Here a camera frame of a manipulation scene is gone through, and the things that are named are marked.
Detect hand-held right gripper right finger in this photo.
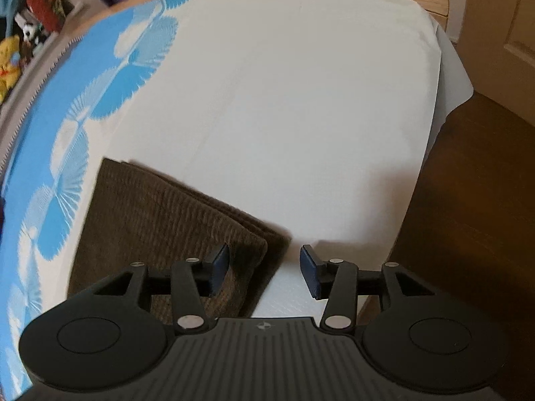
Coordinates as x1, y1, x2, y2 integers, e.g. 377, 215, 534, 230
300, 244, 439, 335

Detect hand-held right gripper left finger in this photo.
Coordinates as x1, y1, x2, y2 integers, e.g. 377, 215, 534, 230
89, 242, 231, 335

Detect brown corduroy pants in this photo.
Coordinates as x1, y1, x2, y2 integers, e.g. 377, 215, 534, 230
68, 156, 293, 319

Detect blue and white bed sheet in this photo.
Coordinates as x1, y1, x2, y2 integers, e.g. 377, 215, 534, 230
0, 0, 475, 401

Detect grey headboard shelf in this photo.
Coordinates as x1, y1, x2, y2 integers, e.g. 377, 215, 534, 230
0, 29, 73, 180

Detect yellow bear plush toy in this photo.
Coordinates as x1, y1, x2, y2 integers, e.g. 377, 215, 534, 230
0, 35, 22, 103

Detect panda plush toy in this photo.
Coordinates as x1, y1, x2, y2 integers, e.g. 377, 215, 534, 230
18, 18, 47, 47

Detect wooden door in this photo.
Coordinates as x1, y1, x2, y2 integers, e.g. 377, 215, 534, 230
457, 0, 535, 123

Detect red cushion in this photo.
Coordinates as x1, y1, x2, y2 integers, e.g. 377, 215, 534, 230
25, 0, 68, 33

